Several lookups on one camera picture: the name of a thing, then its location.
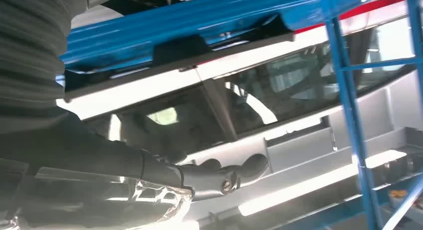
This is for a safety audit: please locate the blue steel shelf rack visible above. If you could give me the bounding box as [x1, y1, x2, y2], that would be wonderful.
[54, 0, 423, 230]

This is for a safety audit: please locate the white car body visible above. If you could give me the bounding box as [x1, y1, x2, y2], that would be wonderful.
[56, 0, 423, 230]

